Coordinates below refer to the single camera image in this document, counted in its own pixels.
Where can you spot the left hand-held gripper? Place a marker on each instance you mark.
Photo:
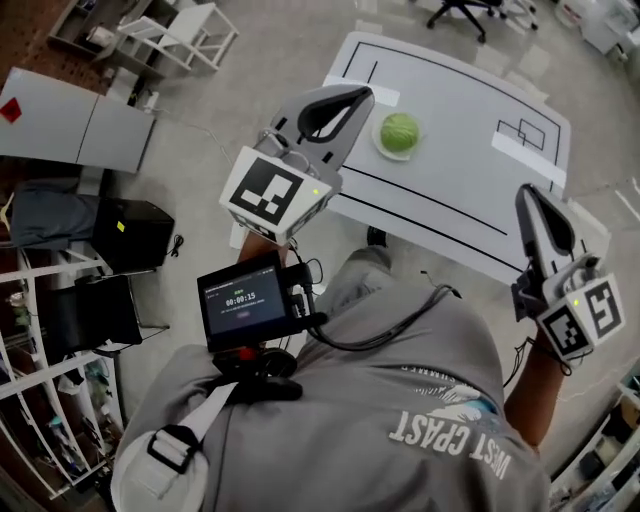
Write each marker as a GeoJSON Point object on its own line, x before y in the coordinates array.
{"type": "Point", "coordinates": [265, 192]}

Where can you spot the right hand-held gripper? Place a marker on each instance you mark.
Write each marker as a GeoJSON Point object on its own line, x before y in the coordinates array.
{"type": "Point", "coordinates": [570, 325]}

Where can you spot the green cabbage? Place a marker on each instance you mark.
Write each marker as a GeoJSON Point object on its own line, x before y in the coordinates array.
{"type": "Point", "coordinates": [400, 132]}

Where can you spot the white plate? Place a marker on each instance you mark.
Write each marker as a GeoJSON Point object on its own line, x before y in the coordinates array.
{"type": "Point", "coordinates": [400, 157]}

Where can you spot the person's right forearm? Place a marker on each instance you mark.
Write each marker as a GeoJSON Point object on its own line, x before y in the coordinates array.
{"type": "Point", "coordinates": [530, 395]}

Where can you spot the person's left forearm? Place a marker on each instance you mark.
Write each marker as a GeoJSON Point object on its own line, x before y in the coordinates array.
{"type": "Point", "coordinates": [255, 250]}

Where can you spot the white table with black lines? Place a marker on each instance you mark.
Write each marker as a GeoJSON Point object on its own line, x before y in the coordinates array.
{"type": "Point", "coordinates": [450, 165]}

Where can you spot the person's dark shoe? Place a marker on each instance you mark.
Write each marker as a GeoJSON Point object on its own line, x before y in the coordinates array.
{"type": "Point", "coordinates": [377, 236]}

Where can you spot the white socket adapter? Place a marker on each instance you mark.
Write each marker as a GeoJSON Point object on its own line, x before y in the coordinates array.
{"type": "Point", "coordinates": [236, 237]}

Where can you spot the white wooden chair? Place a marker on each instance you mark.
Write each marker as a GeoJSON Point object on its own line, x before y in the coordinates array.
{"type": "Point", "coordinates": [185, 27]}

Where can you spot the white power strip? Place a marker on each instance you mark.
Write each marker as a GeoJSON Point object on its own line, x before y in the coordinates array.
{"type": "Point", "coordinates": [151, 101]}

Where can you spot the black office chair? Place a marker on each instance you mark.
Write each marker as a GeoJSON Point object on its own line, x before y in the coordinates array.
{"type": "Point", "coordinates": [472, 5]}

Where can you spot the black monitor screen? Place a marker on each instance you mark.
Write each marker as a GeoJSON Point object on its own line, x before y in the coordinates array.
{"type": "Point", "coordinates": [242, 305]}

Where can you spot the grey shelf unit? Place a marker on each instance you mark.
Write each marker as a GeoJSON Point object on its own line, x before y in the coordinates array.
{"type": "Point", "coordinates": [130, 55]}

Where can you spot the white cluttered shelf unit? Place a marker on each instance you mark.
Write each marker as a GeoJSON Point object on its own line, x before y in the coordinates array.
{"type": "Point", "coordinates": [615, 450]}

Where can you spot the black box with yellow sticker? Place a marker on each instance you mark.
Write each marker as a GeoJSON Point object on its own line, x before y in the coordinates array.
{"type": "Point", "coordinates": [132, 235]}

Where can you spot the white office chair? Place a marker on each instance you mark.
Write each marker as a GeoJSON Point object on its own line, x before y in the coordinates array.
{"type": "Point", "coordinates": [522, 10]}

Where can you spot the white water dispenser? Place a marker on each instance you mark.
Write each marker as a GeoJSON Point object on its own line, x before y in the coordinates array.
{"type": "Point", "coordinates": [605, 25]}

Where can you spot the white pot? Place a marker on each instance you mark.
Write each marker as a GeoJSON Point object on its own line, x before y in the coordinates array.
{"type": "Point", "coordinates": [102, 35]}

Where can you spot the clear water jug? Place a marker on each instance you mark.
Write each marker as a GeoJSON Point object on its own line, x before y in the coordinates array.
{"type": "Point", "coordinates": [570, 12]}

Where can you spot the grey cabinet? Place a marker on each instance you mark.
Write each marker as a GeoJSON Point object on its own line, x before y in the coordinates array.
{"type": "Point", "coordinates": [65, 120]}

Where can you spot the person's grey printed shirt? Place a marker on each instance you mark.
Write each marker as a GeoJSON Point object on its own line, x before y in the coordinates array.
{"type": "Point", "coordinates": [350, 425]}

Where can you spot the blue-grey cloth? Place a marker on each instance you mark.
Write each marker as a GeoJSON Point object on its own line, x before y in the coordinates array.
{"type": "Point", "coordinates": [50, 215]}

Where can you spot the black folding chair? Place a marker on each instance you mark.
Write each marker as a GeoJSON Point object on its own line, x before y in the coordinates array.
{"type": "Point", "coordinates": [95, 310]}

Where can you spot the red diamond sticker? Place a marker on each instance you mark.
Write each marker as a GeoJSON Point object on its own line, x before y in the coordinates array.
{"type": "Point", "coordinates": [10, 111]}

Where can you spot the white metal shelf rack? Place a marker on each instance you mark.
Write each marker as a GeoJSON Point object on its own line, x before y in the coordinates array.
{"type": "Point", "coordinates": [50, 375]}

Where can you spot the black monitor mount clamp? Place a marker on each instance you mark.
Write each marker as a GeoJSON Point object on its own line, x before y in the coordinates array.
{"type": "Point", "coordinates": [272, 390]}

